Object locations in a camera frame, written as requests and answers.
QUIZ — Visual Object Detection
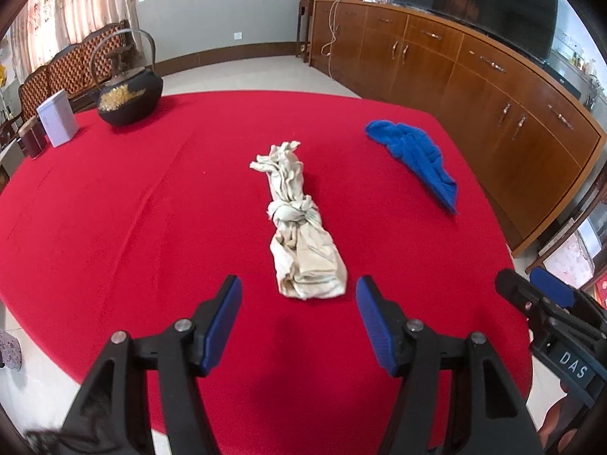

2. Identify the beige knotted cloth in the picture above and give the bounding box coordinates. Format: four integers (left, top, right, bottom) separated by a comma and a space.
250, 141, 348, 301

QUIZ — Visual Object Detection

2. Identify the blue knitted cloth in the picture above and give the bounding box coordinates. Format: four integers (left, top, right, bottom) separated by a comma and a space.
364, 120, 458, 214

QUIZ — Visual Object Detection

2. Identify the pink floral bag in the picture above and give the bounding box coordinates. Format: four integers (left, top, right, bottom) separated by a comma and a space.
543, 232, 594, 289

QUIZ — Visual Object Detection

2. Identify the carved wooden side stand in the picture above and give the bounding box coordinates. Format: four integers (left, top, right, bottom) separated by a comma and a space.
525, 165, 606, 296

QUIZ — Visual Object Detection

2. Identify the red tablecloth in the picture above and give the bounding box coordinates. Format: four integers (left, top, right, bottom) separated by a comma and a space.
1, 91, 532, 454

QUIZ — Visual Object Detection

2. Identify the long wooden sideboard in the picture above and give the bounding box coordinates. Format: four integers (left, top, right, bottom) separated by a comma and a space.
308, 0, 606, 254

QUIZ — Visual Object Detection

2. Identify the black iron teapot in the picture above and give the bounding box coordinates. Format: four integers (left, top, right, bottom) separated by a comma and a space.
90, 28, 164, 127

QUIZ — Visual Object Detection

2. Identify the white small box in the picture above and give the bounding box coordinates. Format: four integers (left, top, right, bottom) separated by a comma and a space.
36, 89, 79, 148

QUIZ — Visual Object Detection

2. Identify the dark brown canister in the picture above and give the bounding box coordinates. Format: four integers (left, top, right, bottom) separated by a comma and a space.
17, 116, 47, 159

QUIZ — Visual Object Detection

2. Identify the wooden lattice bench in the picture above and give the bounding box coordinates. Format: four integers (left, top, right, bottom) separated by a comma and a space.
1, 20, 135, 145

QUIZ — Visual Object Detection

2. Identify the patterned curtain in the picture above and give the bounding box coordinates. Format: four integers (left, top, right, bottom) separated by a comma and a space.
8, 0, 139, 82

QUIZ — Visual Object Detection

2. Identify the white hanging cable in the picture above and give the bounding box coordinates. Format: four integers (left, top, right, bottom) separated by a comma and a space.
320, 0, 345, 77

